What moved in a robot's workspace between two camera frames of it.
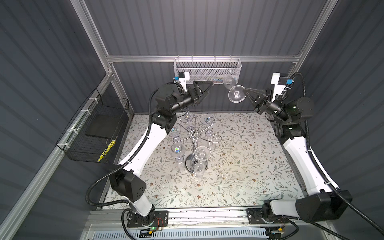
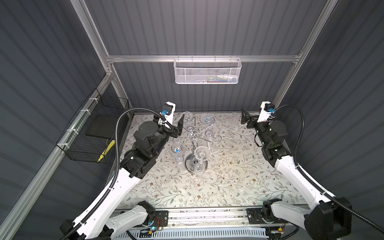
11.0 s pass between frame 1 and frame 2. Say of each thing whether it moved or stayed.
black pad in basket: stayed
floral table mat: stayed
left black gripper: moved
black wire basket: stayed
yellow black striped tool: stayed
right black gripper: moved
